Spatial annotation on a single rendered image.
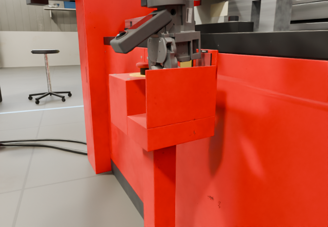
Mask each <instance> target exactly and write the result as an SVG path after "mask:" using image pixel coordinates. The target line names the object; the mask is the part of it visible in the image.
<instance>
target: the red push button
mask: <svg viewBox="0 0 328 227"><path fill-rule="evenodd" d="M136 67H137V68H140V75H145V71H146V70H149V66H148V62H138V63H137V64H136Z"/></svg>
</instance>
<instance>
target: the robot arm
mask: <svg viewBox="0 0 328 227"><path fill-rule="evenodd" d="M147 7H148V8H157V10H154V11H153V12H151V13H150V14H148V15H147V16H146V17H144V18H143V19H141V20H140V21H138V22H137V23H136V24H134V25H133V26H131V27H130V28H128V29H127V30H125V31H123V32H120V33H119V34H118V35H117V36H116V38H114V39H113V40H111V41H110V45H111V46H112V48H113V50H114V51H115V52H116V53H122V54H127V53H129V52H131V51H132V50H133V49H134V48H135V47H137V46H138V45H139V44H141V43H142V42H143V41H145V40H146V39H148V38H149V39H148V41H147V52H148V66H149V70H153V69H168V68H180V67H179V66H178V62H188V61H190V60H195V59H201V35H200V31H195V22H194V0H147ZM196 39H198V49H199V53H197V51H196Z"/></svg>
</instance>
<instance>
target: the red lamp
mask: <svg viewBox="0 0 328 227"><path fill-rule="evenodd" d="M210 56H211V54H210V53H201V59H196V67H197V66H210Z"/></svg>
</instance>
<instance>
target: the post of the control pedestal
mask: <svg viewBox="0 0 328 227"><path fill-rule="evenodd" d="M175 192H176V145H173V146H169V147H165V148H161V149H157V150H153V151H149V152H147V151H146V150H145V149H143V206H144V227H175Z"/></svg>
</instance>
